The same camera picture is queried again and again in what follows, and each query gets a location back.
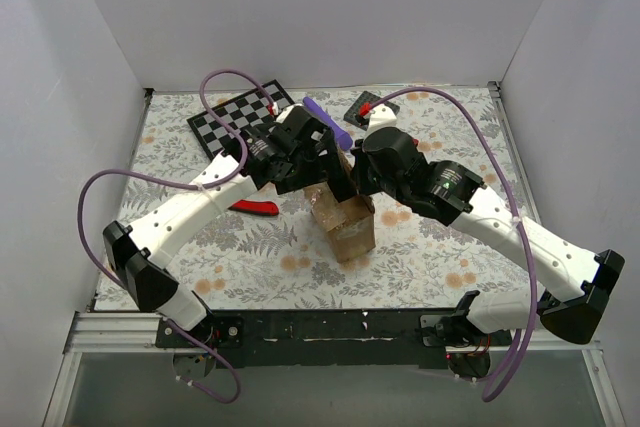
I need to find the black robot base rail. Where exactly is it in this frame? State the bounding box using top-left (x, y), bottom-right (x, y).
top-left (190, 308), bottom-right (511, 380)

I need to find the brown cardboard express box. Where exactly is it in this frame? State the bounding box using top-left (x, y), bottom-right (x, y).
top-left (303, 151), bottom-right (376, 263)

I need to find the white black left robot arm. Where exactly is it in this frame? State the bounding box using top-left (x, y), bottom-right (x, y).
top-left (103, 105), bottom-right (356, 331)

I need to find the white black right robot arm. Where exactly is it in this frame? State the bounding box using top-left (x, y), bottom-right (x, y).
top-left (351, 127), bottom-right (625, 346)

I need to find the purple cylindrical handle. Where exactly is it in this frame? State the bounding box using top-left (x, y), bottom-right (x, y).
top-left (303, 97), bottom-right (353, 152)

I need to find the red black utility knife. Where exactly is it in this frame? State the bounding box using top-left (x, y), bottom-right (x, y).
top-left (229, 200), bottom-right (279, 217)

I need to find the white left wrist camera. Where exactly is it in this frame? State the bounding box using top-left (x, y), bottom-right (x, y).
top-left (270, 103), bottom-right (301, 123)

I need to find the black white checkerboard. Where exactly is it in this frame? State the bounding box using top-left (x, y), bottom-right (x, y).
top-left (187, 80), bottom-right (294, 160)

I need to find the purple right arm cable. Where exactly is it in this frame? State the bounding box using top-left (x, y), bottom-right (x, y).
top-left (367, 86), bottom-right (541, 403)

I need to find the floral patterned table mat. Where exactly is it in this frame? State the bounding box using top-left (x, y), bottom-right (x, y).
top-left (102, 85), bottom-right (556, 311)

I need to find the dark grey studded baseplate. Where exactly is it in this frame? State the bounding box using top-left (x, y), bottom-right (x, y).
top-left (343, 91), bottom-right (380, 129)

